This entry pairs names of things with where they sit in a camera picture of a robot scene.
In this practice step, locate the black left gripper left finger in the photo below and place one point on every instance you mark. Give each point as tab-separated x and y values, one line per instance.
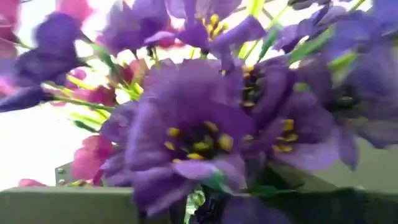
62	205

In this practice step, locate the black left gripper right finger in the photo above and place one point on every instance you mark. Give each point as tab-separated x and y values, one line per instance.
373	186

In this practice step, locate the purple artificial flower bunch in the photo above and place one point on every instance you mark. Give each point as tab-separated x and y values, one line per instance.
93	155
186	124

